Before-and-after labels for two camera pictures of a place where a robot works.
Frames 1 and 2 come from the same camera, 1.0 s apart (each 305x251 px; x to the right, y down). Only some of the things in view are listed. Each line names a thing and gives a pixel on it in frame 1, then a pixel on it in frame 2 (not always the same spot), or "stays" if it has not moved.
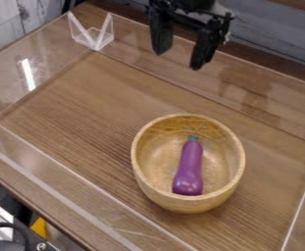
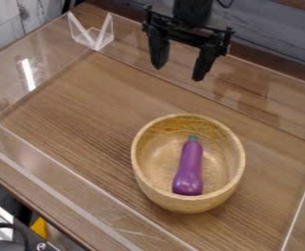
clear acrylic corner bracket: (91, 37) stays
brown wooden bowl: (156, 144) stays
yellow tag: (41, 227) stays
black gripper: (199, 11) → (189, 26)
